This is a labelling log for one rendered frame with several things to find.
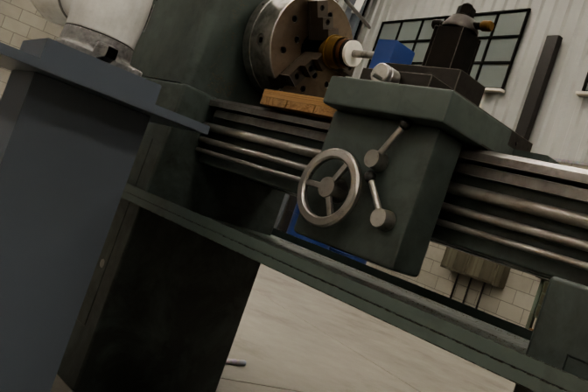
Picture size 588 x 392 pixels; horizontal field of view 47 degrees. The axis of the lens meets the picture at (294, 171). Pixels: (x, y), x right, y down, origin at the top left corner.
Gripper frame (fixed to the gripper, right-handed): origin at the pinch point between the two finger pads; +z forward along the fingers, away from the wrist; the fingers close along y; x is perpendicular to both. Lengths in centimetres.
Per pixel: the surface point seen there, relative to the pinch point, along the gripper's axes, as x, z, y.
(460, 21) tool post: -68, 23, -28
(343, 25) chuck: -14.2, 15.5, -10.3
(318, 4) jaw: -18.2, 17.6, -24.8
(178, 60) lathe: 8, 45, -41
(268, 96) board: -25, 48, -32
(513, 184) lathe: -94, 55, -29
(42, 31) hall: 954, -93, 245
